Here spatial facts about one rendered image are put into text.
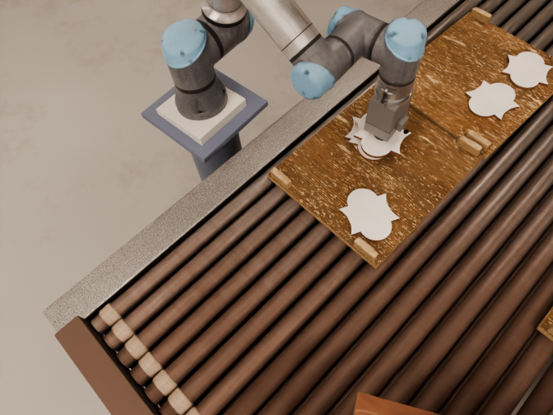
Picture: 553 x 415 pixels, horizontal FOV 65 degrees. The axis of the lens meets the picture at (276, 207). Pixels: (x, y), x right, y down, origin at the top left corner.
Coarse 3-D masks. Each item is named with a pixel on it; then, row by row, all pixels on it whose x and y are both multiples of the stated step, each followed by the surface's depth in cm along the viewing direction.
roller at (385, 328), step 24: (552, 144) 111; (528, 168) 108; (504, 192) 105; (480, 216) 102; (456, 240) 100; (432, 264) 98; (408, 288) 96; (432, 288) 96; (408, 312) 93; (384, 336) 90; (360, 360) 88; (336, 384) 86; (312, 408) 84
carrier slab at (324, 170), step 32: (416, 128) 113; (288, 160) 111; (320, 160) 110; (352, 160) 110; (384, 160) 109; (416, 160) 109; (448, 160) 108; (480, 160) 108; (288, 192) 106; (320, 192) 106; (384, 192) 105; (416, 192) 104; (448, 192) 104; (416, 224) 100; (384, 256) 97
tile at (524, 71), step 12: (516, 60) 121; (528, 60) 121; (540, 60) 121; (504, 72) 120; (516, 72) 119; (528, 72) 119; (540, 72) 119; (516, 84) 118; (528, 84) 117; (540, 84) 118
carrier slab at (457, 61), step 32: (448, 32) 130; (480, 32) 129; (448, 64) 124; (480, 64) 123; (416, 96) 119; (448, 96) 118; (544, 96) 116; (448, 128) 113; (480, 128) 112; (512, 128) 112
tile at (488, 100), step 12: (492, 84) 118; (504, 84) 118; (468, 96) 117; (480, 96) 116; (492, 96) 116; (504, 96) 116; (468, 108) 115; (480, 108) 114; (492, 108) 114; (504, 108) 114; (516, 108) 114
